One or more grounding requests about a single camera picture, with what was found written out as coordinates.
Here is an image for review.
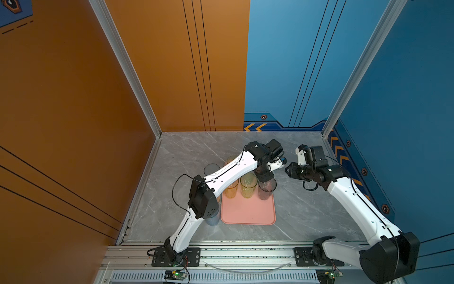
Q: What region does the tall green glass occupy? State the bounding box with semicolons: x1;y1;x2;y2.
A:
240;172;258;198

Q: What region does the smoky grey glass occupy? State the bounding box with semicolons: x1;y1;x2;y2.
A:
258;178;277;201

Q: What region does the tall yellow glass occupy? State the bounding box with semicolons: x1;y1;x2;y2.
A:
223;180;239;199

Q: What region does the blue short glass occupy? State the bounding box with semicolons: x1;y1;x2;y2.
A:
203;163;221;176

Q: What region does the tall blue glass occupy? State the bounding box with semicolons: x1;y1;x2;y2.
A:
205;212;221;226

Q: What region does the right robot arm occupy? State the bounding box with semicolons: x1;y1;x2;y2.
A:
285;144;420;284

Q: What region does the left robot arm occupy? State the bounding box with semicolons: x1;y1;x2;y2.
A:
163;139;287;263

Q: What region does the pink plastic tray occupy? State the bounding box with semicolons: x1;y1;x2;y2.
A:
221;178;276;226

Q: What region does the right green circuit board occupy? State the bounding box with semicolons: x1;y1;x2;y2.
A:
316;270;344;284

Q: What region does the green circuit board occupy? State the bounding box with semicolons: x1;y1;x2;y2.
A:
163;271;189;284
316;270;344;284

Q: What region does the left green circuit board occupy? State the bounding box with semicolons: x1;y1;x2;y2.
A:
163;271;189;284

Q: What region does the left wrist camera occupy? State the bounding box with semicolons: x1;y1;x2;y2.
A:
267;157;287;172

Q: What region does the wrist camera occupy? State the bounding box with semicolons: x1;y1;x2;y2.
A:
296;144;307;166
267;157;287;172

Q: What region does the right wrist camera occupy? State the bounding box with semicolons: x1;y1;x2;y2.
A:
296;144;307;166

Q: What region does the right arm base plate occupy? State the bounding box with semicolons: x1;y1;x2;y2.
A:
293;247;345;267

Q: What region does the clear cable loop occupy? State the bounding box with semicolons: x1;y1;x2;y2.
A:
201;260;293;275

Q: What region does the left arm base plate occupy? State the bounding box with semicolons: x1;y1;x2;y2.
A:
150;247;201;267

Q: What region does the aluminium front rail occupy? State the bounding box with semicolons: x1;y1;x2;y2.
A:
94;241;371;284

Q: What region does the right aluminium corner post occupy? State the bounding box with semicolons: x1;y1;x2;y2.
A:
321;0;407;138

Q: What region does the aluminium corner post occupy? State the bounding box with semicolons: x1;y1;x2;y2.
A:
321;0;407;138
89;0;162;138

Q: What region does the left aluminium corner post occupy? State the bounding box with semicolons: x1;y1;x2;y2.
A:
89;0;162;138

